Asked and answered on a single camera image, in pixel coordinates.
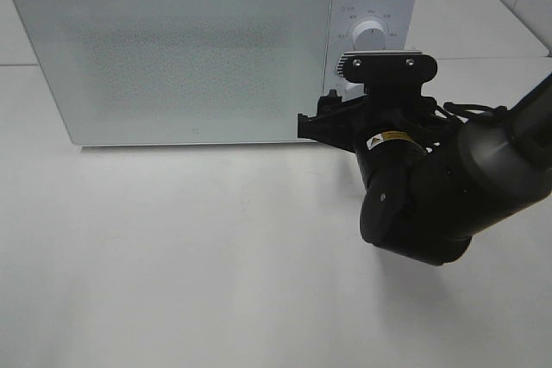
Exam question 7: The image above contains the white microwave knob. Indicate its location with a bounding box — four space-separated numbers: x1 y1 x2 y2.
344 82 364 100
352 17 387 52

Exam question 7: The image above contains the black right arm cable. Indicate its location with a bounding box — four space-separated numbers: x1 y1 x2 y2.
424 98 512 158

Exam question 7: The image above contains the white microwave door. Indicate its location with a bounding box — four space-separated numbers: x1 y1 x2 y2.
14 0 329 146

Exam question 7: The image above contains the white microwave oven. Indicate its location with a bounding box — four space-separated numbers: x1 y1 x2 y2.
12 0 415 147

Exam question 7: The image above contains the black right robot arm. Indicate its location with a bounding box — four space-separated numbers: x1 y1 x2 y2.
298 76 551 265

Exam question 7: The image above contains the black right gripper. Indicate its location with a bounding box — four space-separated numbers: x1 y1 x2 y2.
297 85 436 170

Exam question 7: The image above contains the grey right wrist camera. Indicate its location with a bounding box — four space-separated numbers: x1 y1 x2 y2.
336 50 438 86

